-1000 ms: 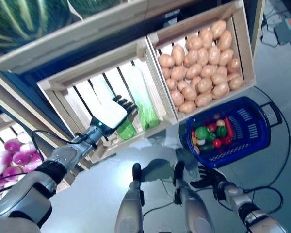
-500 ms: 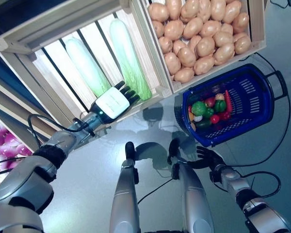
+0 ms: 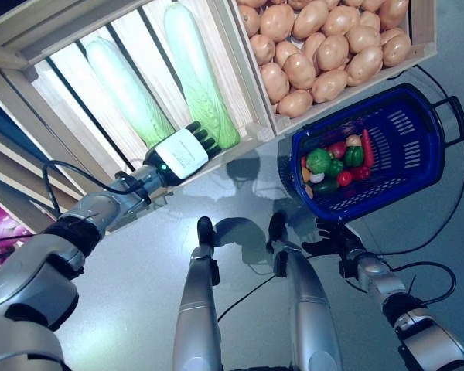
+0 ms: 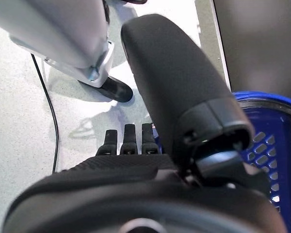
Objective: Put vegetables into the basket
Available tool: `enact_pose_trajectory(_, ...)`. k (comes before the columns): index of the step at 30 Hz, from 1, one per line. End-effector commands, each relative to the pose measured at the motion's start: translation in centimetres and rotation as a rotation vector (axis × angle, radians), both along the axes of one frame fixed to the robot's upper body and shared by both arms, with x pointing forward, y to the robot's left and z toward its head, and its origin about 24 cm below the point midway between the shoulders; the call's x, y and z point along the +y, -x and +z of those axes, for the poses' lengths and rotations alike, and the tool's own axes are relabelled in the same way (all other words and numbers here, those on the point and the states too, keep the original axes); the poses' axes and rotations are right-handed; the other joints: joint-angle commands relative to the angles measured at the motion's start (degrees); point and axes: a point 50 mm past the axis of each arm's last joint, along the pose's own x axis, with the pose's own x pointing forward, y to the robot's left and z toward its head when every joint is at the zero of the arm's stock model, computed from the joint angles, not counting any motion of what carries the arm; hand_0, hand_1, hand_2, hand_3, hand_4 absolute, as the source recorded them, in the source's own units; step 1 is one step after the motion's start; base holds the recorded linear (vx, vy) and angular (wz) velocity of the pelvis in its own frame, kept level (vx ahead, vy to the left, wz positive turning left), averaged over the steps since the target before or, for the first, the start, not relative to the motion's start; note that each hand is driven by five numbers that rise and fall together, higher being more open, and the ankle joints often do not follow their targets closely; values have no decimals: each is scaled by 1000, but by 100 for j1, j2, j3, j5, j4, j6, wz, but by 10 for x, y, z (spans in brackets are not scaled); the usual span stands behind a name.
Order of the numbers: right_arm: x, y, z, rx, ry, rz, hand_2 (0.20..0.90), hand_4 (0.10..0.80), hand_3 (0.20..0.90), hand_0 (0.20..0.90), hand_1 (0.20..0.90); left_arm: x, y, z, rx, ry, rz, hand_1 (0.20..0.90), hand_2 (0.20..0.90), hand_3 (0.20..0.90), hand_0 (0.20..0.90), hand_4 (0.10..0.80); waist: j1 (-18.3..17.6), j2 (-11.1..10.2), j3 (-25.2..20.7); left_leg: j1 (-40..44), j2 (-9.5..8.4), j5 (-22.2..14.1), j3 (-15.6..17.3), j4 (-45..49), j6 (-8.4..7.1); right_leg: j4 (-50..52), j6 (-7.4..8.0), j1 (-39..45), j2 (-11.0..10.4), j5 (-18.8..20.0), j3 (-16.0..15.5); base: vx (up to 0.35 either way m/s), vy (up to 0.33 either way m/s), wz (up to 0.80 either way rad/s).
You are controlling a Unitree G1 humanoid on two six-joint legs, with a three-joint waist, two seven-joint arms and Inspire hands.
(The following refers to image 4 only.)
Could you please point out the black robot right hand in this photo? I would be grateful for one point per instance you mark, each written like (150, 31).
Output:
(174, 77)

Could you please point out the blue plastic shopping basket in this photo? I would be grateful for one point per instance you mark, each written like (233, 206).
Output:
(281, 136)

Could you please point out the black robot right foot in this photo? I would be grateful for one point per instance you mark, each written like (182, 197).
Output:
(114, 91)

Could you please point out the silver robot right leg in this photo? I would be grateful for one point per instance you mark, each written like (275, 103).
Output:
(63, 36)

